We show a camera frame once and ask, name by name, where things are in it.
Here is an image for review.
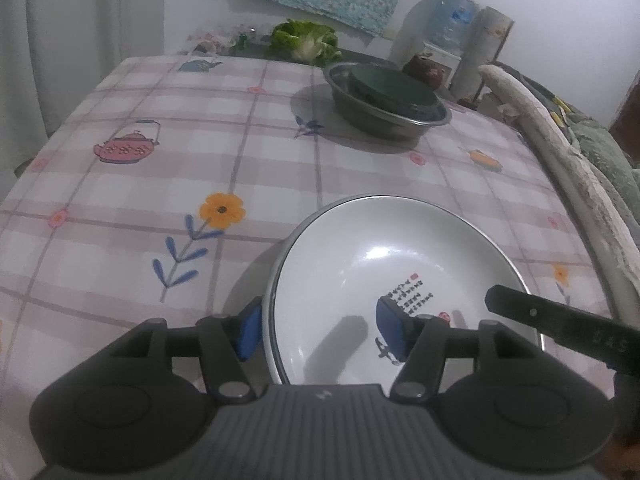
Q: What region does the white water dispenser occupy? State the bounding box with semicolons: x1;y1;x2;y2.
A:
420;42;463;91

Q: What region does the grey blanket with yellow marks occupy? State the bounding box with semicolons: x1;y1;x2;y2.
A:
520;72;640;201

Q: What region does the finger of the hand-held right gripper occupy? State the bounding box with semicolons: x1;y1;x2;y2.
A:
485;285;546;342

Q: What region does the green broccoli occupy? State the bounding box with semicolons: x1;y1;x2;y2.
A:
270;19;342;63

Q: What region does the worn white sofa cover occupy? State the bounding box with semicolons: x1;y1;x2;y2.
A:
477;64;640;326

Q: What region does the brown wooden frame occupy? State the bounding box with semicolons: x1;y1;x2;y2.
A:
607;75;640;171

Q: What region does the rolled printed paper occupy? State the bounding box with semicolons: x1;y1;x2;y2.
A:
450;6;515;103

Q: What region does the dark green ceramic bowl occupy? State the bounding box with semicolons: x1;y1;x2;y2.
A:
350;62;446;111

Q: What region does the plaid printed tablecloth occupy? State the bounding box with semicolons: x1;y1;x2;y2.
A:
0;55;621;480

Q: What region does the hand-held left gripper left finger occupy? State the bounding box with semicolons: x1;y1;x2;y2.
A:
107;305;263;403

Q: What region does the large steel basin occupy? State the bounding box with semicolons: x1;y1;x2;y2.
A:
264;194;548;386

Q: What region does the black flat appliance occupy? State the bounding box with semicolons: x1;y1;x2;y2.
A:
230;42;401;68

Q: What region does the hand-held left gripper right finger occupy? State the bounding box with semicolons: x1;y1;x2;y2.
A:
376;296;541;402

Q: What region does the white curtain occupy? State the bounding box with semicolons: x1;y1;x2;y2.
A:
0;0;166;176

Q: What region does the small deep steel bowl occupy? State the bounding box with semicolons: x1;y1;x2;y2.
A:
322;61;452;141

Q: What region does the blue water jug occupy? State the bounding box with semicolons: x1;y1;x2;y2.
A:
427;0;480;53

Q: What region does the white printed ceramic plate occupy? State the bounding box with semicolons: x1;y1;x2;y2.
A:
270;195;546;386

